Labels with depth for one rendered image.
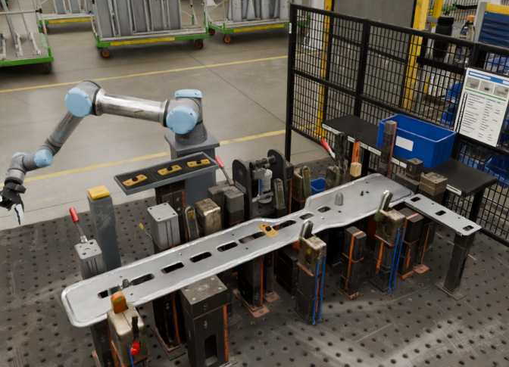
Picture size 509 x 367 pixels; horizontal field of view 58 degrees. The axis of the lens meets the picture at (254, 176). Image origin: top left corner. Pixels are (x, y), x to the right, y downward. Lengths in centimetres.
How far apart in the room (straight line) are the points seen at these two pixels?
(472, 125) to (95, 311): 166
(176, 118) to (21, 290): 92
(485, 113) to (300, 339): 120
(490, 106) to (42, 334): 194
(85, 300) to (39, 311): 52
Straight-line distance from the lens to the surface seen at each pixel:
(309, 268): 161
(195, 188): 219
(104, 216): 171
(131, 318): 132
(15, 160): 234
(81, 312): 146
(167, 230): 161
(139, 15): 868
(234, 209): 176
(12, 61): 756
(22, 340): 189
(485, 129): 219
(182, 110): 191
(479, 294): 206
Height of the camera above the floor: 198
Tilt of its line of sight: 29 degrees down
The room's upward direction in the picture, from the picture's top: straight up
